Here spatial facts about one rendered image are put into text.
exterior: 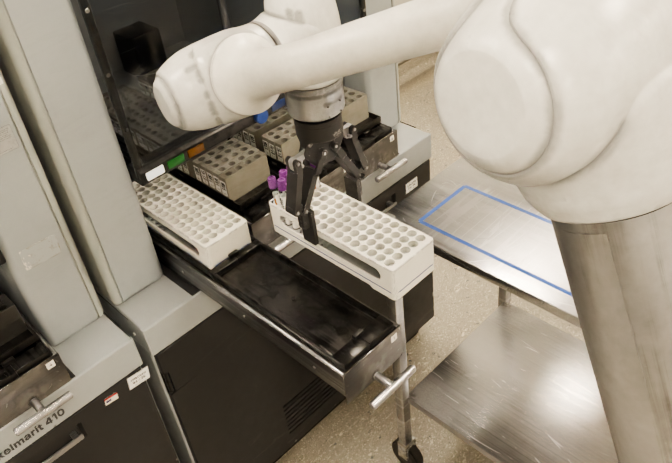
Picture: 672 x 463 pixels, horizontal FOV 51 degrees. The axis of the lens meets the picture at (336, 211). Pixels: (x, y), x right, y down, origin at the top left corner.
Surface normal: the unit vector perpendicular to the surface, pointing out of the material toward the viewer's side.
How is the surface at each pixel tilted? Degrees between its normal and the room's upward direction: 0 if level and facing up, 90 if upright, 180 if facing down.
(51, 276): 90
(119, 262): 90
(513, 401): 0
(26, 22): 90
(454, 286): 0
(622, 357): 87
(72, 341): 0
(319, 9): 74
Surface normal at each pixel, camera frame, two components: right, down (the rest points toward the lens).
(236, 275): -0.11, -0.79
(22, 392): 0.71, 0.37
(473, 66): -0.76, 0.41
